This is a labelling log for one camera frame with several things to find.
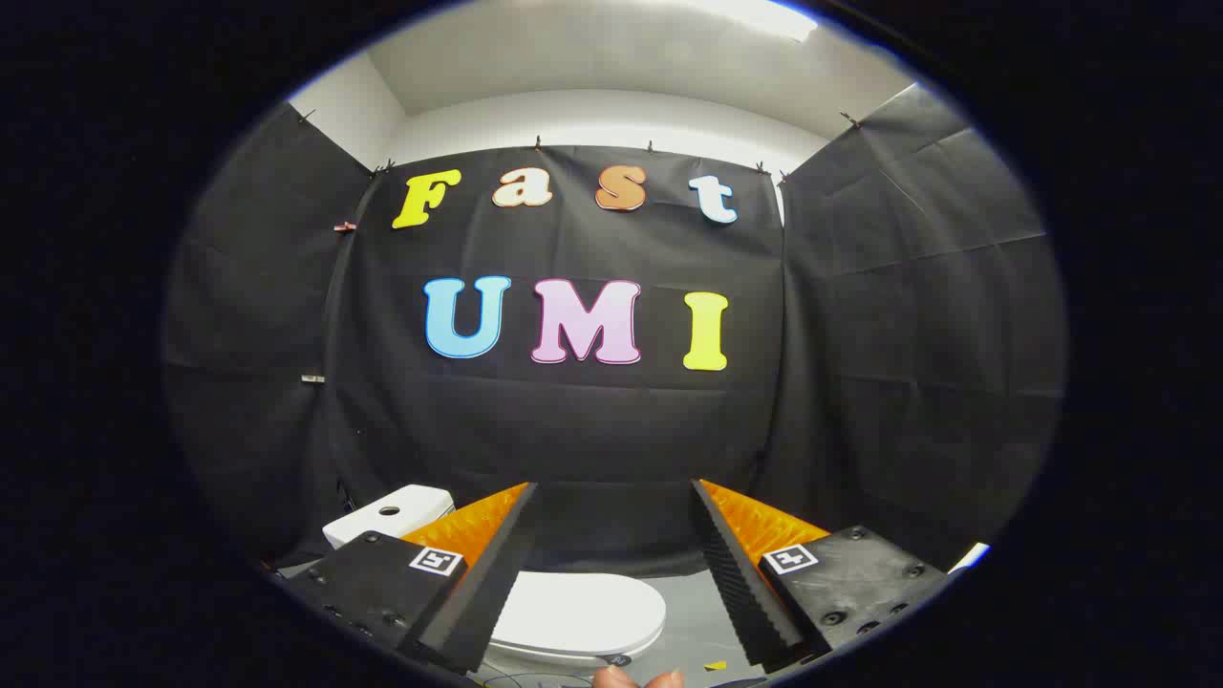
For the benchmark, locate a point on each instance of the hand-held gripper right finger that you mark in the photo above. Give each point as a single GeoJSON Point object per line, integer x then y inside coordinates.
{"type": "Point", "coordinates": [740, 573]}

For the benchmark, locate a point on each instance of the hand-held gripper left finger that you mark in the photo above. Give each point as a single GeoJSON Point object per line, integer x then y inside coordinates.
{"type": "Point", "coordinates": [497, 573]}

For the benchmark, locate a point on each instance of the white toilet lid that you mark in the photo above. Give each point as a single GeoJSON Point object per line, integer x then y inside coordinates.
{"type": "Point", "coordinates": [583, 612]}

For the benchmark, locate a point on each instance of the white toilet tank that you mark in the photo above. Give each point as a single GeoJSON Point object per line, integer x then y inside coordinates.
{"type": "Point", "coordinates": [387, 516]}

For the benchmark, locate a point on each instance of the black backdrop cloth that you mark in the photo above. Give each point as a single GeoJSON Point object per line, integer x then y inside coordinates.
{"type": "Point", "coordinates": [592, 430]}

